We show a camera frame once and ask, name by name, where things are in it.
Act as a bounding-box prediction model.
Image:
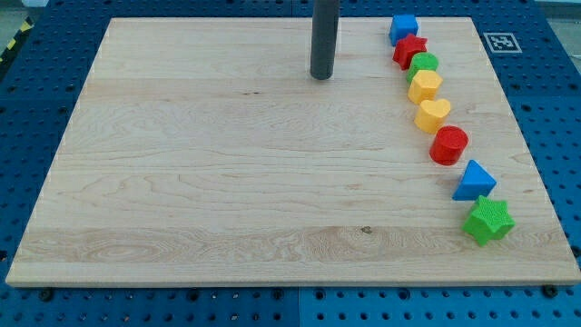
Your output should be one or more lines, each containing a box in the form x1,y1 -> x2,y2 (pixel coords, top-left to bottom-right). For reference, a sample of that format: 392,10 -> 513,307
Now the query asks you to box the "grey cylindrical robot arm rod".
310,0 -> 340,80

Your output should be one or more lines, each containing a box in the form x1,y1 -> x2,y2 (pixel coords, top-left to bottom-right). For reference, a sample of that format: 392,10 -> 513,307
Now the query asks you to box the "blue cube block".
389,14 -> 419,46

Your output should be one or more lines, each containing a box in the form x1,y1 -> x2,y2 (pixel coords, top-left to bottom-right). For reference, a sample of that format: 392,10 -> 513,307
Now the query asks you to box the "light wooden board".
6,17 -> 580,288

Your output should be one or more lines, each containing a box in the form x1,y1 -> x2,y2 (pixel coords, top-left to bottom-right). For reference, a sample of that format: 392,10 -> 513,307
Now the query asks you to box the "yellow heart block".
414,99 -> 451,134

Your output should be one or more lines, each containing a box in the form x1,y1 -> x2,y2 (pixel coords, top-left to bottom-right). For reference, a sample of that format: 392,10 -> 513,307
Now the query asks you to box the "yellow hexagon block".
408,70 -> 444,104

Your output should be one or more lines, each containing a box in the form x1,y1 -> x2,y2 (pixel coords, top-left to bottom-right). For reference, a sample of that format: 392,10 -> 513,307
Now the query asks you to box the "red cylinder block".
429,125 -> 468,165

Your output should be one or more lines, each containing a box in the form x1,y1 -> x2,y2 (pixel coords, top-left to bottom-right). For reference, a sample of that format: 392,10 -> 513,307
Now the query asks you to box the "red star block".
392,34 -> 428,70

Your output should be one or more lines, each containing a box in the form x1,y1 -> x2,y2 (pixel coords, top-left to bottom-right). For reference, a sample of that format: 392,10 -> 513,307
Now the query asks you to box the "green cylinder block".
406,52 -> 439,84

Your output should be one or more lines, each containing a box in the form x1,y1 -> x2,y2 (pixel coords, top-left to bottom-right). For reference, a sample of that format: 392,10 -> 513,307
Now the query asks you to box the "blue triangle block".
452,160 -> 497,201

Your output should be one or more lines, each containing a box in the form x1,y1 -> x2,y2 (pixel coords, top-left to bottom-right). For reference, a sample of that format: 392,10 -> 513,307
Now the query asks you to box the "green star block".
462,195 -> 516,246

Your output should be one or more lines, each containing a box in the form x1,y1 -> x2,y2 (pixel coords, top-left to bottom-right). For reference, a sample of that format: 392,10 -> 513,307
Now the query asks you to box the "white fiducial marker tag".
484,32 -> 522,54

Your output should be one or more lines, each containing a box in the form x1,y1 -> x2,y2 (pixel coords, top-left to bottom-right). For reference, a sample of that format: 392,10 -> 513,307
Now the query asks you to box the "yellow black hazard tape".
1,16 -> 34,65

